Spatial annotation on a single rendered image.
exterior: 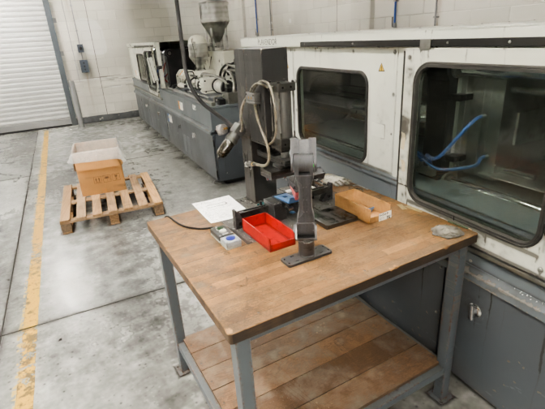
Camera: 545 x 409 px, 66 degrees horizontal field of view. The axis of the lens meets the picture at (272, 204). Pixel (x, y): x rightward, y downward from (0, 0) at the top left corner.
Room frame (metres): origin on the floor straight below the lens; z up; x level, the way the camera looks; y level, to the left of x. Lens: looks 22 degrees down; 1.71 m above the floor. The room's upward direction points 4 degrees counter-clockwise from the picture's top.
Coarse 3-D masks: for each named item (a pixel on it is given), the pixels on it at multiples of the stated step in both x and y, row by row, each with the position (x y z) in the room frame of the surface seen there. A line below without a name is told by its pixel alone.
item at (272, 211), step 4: (268, 204) 1.79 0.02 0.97; (292, 204) 1.80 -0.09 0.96; (296, 204) 1.84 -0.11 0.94; (268, 208) 1.80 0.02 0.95; (272, 208) 1.76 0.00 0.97; (276, 208) 1.76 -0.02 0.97; (280, 208) 1.77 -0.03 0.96; (284, 208) 1.78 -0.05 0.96; (296, 208) 1.84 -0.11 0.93; (268, 212) 1.80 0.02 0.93; (272, 212) 1.76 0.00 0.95; (276, 212) 1.76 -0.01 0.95; (280, 212) 1.77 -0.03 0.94; (284, 212) 1.78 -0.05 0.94; (296, 212) 1.84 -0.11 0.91; (272, 216) 1.77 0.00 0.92; (276, 216) 1.75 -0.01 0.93; (280, 216) 1.76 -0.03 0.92; (284, 216) 1.77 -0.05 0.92; (280, 220) 1.76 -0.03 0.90
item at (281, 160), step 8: (264, 152) 1.99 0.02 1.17; (272, 152) 1.98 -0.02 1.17; (280, 152) 1.94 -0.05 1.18; (288, 152) 1.83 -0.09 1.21; (272, 160) 1.86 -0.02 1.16; (280, 160) 1.80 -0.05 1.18; (288, 160) 1.78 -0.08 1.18; (264, 168) 1.82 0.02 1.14; (272, 168) 1.81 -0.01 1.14; (280, 168) 1.79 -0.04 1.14; (288, 168) 1.80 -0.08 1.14; (264, 176) 1.80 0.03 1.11; (272, 176) 1.75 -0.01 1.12; (280, 176) 1.77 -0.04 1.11
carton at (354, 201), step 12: (348, 192) 1.92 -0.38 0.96; (360, 192) 1.89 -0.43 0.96; (336, 204) 1.87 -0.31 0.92; (348, 204) 1.79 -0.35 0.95; (360, 204) 1.88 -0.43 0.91; (372, 204) 1.81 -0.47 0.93; (384, 204) 1.74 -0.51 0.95; (360, 216) 1.72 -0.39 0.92; (372, 216) 1.74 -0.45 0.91; (384, 216) 1.70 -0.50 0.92
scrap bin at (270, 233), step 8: (256, 216) 1.71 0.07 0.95; (264, 216) 1.73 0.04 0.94; (248, 224) 1.63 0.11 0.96; (256, 224) 1.71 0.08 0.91; (264, 224) 1.72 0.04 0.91; (272, 224) 1.68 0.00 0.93; (280, 224) 1.62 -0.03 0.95; (248, 232) 1.63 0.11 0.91; (256, 232) 1.56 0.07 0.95; (264, 232) 1.64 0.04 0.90; (272, 232) 1.64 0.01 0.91; (280, 232) 1.62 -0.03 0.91; (288, 232) 1.56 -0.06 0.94; (256, 240) 1.57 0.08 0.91; (264, 240) 1.50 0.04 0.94; (272, 240) 1.56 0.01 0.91; (280, 240) 1.55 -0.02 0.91; (288, 240) 1.50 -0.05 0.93; (272, 248) 1.47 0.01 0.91; (280, 248) 1.49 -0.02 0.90
